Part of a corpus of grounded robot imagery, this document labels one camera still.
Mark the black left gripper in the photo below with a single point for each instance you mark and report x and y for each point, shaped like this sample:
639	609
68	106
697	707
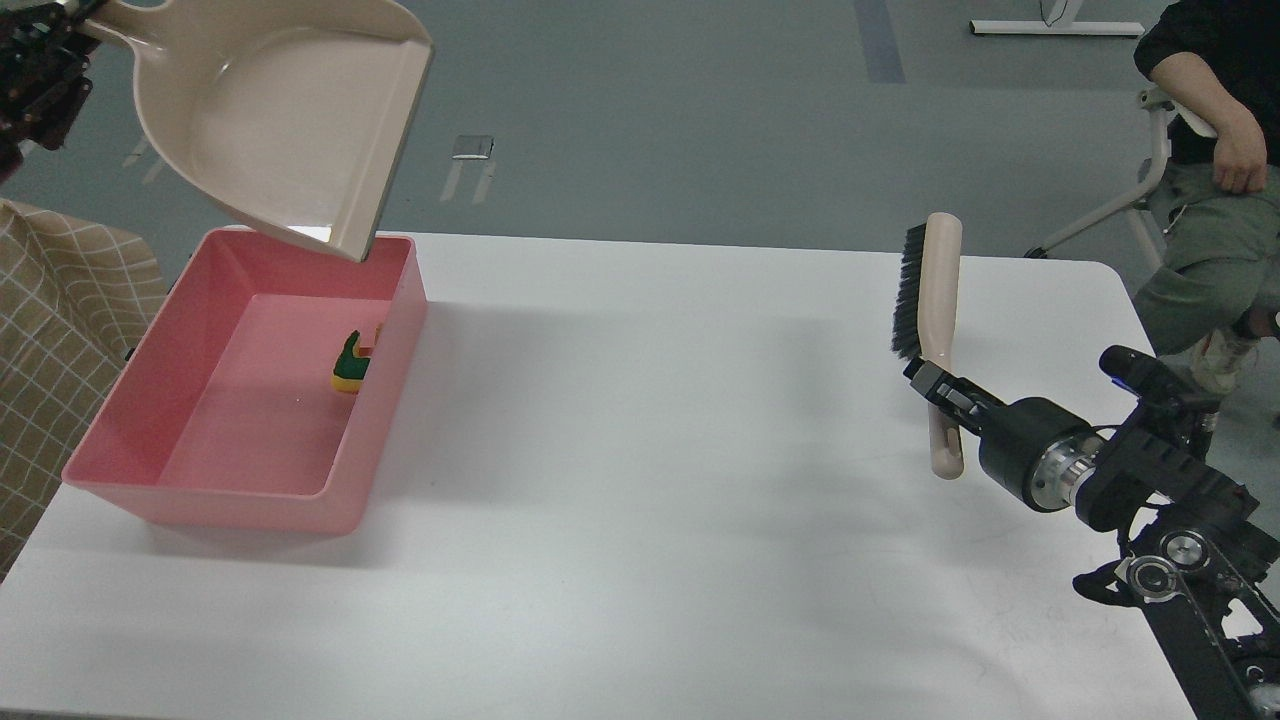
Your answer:
44	61

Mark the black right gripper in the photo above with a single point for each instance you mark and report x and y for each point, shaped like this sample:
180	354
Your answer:
1027	446

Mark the beige hand brush black bristles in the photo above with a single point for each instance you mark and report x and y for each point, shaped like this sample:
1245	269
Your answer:
923	326

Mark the beige plastic dustpan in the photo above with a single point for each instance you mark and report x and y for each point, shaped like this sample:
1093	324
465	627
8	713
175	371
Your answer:
291	116

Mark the yellow green sponge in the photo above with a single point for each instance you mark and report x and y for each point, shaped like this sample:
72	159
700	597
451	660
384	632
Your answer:
351	366

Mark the seated person's forearm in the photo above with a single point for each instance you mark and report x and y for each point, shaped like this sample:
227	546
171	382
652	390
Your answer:
1188	79

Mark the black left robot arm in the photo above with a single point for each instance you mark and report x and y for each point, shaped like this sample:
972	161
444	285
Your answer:
8	160

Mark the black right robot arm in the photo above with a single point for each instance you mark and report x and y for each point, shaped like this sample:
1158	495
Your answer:
1190	558

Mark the pink plastic bin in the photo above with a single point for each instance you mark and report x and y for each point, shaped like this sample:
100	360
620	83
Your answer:
224	415

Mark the seated person's hand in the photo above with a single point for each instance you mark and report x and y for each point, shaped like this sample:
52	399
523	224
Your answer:
1240	158

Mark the beige checkered cloth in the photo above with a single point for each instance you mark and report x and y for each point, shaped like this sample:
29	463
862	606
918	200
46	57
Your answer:
77	298

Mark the white table base bar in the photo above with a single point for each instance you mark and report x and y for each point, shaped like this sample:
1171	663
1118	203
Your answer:
1077	28

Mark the silver floor socket plate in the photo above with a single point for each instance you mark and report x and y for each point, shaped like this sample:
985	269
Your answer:
473	148

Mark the seated person in green trousers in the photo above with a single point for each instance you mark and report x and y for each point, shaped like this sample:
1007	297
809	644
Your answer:
1215	295

